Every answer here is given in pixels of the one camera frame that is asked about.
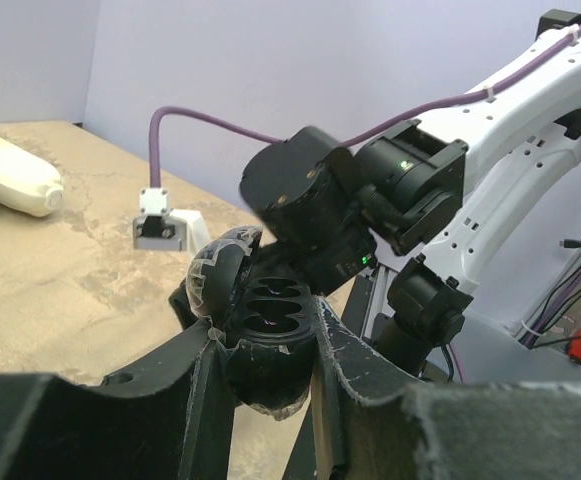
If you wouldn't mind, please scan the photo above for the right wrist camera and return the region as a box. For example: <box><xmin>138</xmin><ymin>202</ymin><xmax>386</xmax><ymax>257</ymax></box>
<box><xmin>132</xmin><ymin>188</ymin><xmax>210</xmax><ymax>256</ymax></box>

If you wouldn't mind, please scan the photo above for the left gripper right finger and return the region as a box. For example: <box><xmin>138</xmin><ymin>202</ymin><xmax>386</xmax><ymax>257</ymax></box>
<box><xmin>279</xmin><ymin>294</ymin><xmax>581</xmax><ymax>480</ymax></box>

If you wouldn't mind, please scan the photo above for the green napa cabbage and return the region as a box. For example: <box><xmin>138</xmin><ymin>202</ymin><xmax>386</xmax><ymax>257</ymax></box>
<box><xmin>0</xmin><ymin>137</ymin><xmax>64</xmax><ymax>218</ymax></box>

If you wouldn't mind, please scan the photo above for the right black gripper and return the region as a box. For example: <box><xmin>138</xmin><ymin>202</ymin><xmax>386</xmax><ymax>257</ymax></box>
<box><xmin>168</xmin><ymin>226</ymin><xmax>377</xmax><ymax>330</ymax></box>

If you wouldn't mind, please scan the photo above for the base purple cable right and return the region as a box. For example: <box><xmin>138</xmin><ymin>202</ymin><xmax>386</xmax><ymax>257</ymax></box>
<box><xmin>439</xmin><ymin>344</ymin><xmax>469</xmax><ymax>384</ymax></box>

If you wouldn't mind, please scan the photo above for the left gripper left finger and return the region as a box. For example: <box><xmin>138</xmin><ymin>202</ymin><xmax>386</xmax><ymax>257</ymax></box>
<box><xmin>0</xmin><ymin>321</ymin><xmax>235</xmax><ymax>479</ymax></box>

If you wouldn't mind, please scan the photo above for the black earbud charging case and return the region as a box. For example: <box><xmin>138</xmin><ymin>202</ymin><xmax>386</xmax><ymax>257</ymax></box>
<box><xmin>182</xmin><ymin>226</ymin><xmax>317</xmax><ymax>421</ymax></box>

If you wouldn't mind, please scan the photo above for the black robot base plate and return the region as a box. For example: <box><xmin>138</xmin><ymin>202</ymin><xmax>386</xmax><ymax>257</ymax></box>
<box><xmin>341</xmin><ymin>269</ymin><xmax>391</xmax><ymax>345</ymax></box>

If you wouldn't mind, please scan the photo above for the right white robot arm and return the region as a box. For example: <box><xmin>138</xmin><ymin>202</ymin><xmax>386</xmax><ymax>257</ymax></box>
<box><xmin>169</xmin><ymin>11</ymin><xmax>581</xmax><ymax>374</ymax></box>

